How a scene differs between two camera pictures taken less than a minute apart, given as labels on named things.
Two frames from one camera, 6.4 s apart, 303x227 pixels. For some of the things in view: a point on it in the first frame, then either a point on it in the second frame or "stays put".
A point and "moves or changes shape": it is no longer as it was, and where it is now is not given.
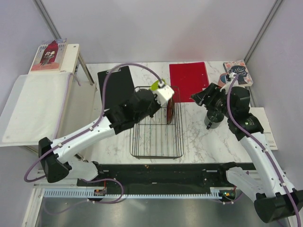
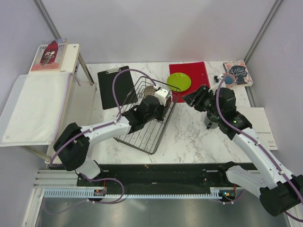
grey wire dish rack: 154,138 moves or changes shape
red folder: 187,79 stays put
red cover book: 49,56 stays put
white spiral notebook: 260,112 stays put
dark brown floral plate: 170,108 moves or changes shape
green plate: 154,86 → 180,80
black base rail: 200,176 stays put
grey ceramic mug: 213,119 stays put
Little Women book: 244,78 stays put
